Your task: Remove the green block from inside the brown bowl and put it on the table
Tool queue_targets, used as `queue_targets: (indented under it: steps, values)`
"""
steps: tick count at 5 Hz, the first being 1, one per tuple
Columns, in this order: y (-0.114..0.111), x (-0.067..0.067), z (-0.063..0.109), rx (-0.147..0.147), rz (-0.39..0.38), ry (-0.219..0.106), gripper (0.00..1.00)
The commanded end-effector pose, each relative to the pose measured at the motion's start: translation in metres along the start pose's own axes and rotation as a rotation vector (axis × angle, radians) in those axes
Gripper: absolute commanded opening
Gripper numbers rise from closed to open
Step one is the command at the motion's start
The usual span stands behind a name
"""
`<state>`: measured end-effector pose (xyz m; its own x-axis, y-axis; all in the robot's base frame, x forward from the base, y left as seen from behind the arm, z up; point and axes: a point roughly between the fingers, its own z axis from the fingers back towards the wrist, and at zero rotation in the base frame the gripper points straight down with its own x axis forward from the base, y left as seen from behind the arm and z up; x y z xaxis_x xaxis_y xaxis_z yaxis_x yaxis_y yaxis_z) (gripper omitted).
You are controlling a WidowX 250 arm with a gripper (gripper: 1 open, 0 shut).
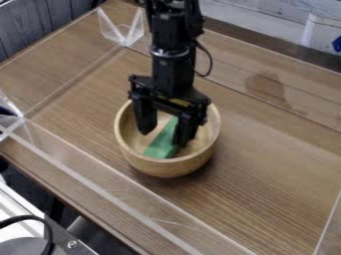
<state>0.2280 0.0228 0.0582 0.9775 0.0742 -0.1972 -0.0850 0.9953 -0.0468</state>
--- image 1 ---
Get grey metal bracket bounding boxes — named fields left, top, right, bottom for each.
left=46, top=218, right=99, bottom=255

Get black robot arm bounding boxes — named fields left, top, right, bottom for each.
left=128, top=0, right=211, bottom=146

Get clear acrylic corner bracket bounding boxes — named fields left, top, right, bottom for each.
left=96, top=8, right=145, bottom=47

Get black cable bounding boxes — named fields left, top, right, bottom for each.
left=0, top=214, right=56, bottom=255

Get clear acrylic wall panel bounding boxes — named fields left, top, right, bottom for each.
left=0, top=88, right=341, bottom=255

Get white container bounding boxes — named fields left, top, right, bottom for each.
left=301, top=13, right=341, bottom=56

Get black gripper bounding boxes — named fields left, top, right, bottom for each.
left=128, top=57, right=211, bottom=146

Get brown wooden bowl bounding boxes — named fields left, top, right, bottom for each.
left=114, top=101, right=221, bottom=178

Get green rectangular block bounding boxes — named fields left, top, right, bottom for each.
left=145, top=118, right=178, bottom=159

